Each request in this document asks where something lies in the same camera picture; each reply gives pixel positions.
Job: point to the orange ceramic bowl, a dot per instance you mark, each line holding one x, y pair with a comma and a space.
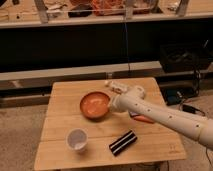
94, 105

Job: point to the black power adapter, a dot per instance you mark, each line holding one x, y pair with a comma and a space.
189, 109

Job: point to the white plastic cup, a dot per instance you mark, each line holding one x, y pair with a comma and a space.
76, 140

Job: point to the black white striped box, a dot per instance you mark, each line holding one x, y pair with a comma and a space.
122, 143

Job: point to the orange handled tool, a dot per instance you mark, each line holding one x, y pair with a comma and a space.
140, 118

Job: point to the black box on floor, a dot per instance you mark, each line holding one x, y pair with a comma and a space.
184, 57

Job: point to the wooden table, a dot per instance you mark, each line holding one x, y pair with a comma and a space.
155, 142

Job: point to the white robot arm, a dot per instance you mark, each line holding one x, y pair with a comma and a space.
197, 128

